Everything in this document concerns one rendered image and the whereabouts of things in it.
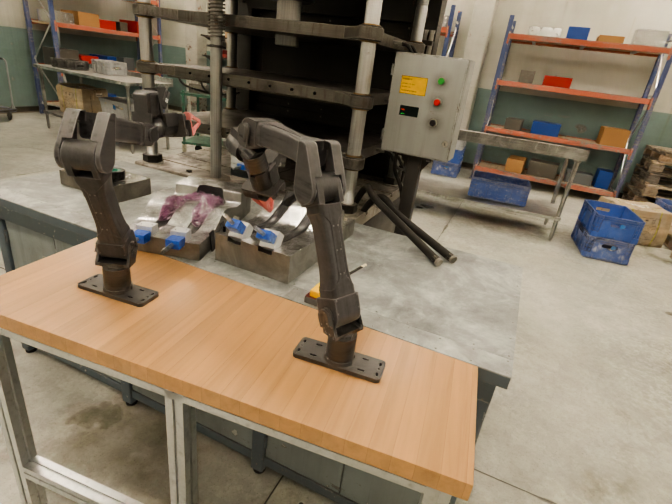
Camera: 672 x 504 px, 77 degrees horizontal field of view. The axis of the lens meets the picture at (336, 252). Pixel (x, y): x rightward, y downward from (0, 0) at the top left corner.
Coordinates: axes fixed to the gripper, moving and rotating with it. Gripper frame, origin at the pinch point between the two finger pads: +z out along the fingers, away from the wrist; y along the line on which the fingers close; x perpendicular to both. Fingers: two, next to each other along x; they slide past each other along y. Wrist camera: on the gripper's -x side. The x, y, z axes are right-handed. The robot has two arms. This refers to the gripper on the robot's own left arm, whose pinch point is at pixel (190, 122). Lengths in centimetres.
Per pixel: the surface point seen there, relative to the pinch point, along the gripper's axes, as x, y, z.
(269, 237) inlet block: 29.7, -32.9, -16.2
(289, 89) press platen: -7, -1, 70
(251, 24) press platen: -35, 18, 76
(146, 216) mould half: 28.7, 16.6, -9.3
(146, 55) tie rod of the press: -26, 75, 70
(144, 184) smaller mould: 26, 45, 21
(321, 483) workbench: 116, -44, -20
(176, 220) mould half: 30.3, 6.9, -6.7
